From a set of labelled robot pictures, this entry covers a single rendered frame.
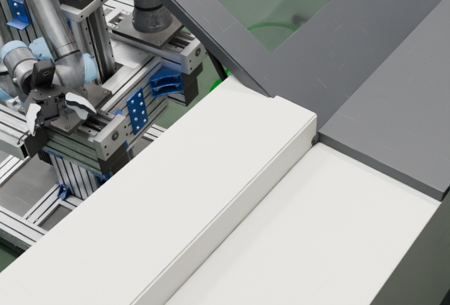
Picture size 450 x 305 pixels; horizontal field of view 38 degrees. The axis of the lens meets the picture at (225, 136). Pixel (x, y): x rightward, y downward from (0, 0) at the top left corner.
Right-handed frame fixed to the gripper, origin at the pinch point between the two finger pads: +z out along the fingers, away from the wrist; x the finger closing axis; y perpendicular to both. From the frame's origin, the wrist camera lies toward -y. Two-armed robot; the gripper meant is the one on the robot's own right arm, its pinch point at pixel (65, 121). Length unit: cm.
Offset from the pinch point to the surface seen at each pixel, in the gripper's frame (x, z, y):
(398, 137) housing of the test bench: -52, 50, -12
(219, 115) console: -23.0, 27.4, -12.6
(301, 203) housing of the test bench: -28, 50, -5
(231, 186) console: -14.9, 44.5, -11.5
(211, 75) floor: -137, -147, 128
